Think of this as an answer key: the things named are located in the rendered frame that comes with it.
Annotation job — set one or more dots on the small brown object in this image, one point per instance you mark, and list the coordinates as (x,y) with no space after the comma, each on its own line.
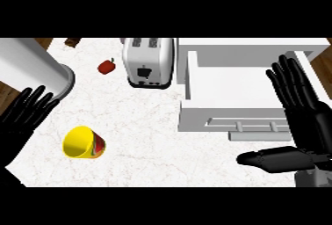
(73,42)

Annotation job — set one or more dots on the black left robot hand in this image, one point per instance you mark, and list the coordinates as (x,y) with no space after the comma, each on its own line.
(20,117)

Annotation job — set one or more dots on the white cabinet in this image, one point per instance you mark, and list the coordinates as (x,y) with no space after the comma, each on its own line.
(251,48)

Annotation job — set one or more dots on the white open drawer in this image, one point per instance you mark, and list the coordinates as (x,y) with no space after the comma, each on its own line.
(234,85)

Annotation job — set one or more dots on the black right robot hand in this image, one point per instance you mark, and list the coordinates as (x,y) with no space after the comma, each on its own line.
(309,117)

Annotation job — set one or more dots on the white toaster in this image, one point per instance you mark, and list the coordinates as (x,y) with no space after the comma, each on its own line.
(148,63)

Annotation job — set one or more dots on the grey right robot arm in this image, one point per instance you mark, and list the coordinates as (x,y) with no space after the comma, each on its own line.
(315,178)

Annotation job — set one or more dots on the white cylindrical canister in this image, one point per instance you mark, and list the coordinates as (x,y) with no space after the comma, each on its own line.
(30,66)

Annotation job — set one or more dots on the red bell pepper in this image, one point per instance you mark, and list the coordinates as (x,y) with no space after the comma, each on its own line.
(105,67)

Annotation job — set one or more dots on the yellow cup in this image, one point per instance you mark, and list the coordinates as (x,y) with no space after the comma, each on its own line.
(80,142)

